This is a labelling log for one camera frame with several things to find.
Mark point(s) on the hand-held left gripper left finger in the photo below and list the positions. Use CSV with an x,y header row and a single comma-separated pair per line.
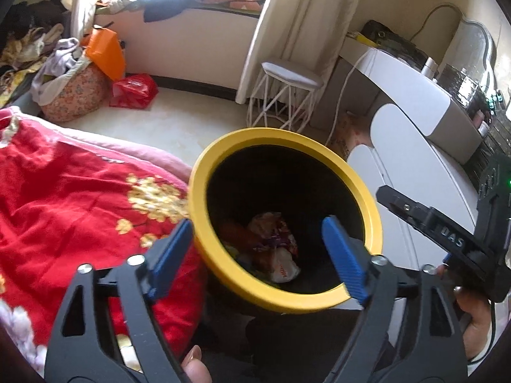
x,y
171,255

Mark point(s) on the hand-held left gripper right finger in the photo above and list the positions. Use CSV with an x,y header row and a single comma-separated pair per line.
x,y
345,259

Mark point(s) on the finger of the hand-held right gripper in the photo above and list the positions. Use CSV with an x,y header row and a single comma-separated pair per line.
x,y
403,207

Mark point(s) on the clear printed wrapper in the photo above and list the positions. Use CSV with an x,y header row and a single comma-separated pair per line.
x,y
271,231

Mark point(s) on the black bin with yellow rim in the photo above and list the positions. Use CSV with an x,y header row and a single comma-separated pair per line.
x,y
287,175

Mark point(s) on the person's right hand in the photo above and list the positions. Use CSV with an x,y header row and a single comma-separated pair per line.
x,y
475,319

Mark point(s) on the person's left hand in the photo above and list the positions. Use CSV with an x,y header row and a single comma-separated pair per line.
x,y
197,371

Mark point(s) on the dark mosaic vanity surface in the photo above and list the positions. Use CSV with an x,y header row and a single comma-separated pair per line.
x,y
497,139

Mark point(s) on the red floral blanket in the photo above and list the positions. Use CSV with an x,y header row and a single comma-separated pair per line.
x,y
60,191

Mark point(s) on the white bottle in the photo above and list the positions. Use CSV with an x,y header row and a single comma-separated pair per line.
x,y
429,68

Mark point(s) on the silver framed mirror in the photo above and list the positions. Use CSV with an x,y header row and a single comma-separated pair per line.
x,y
473,56

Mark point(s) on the red plastic bag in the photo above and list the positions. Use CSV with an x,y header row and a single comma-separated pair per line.
x,y
133,89

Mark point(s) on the yellow packet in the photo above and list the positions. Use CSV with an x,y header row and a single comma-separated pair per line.
x,y
361,39

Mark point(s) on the dark bag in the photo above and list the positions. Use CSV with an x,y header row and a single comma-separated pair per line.
x,y
383,34

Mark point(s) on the floral fabric basket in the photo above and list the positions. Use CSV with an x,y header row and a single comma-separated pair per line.
x,y
76,95

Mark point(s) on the cream curtain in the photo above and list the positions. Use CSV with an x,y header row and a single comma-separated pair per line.
x,y
303,16
86,0

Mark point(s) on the lavender cloth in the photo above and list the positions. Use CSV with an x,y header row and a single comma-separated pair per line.
x,y
64,54

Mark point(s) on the dark jacket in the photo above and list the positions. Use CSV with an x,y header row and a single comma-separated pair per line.
x,y
167,2

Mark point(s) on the pale crumpled cloth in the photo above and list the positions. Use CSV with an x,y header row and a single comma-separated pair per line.
x,y
115,4

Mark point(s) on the pile of mixed clothes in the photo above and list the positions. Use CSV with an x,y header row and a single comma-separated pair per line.
x,y
28,40

